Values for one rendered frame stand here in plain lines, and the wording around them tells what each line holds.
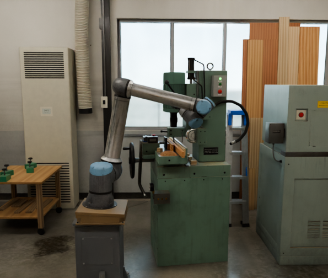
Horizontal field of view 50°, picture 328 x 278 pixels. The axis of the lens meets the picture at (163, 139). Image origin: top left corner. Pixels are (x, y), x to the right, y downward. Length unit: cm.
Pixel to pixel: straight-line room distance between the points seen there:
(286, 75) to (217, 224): 211
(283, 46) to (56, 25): 258
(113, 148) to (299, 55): 265
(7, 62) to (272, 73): 304
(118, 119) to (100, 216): 66
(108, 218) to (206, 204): 88
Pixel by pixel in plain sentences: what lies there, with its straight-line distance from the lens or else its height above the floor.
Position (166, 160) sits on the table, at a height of 87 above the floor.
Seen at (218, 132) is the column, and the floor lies 104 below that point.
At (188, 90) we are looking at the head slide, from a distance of 276.
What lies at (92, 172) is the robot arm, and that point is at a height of 85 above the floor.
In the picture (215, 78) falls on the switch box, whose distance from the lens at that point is 271.
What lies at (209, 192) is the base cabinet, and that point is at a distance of 277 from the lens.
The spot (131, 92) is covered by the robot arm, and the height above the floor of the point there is 136.
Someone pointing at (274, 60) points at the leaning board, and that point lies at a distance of 430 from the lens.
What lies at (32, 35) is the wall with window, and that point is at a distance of 442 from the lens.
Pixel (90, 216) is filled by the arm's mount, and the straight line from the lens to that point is 227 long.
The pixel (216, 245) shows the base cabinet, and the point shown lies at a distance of 296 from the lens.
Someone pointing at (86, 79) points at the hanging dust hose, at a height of 146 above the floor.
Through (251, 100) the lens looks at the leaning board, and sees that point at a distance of 416.
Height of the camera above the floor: 142
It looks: 9 degrees down
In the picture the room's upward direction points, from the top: straight up
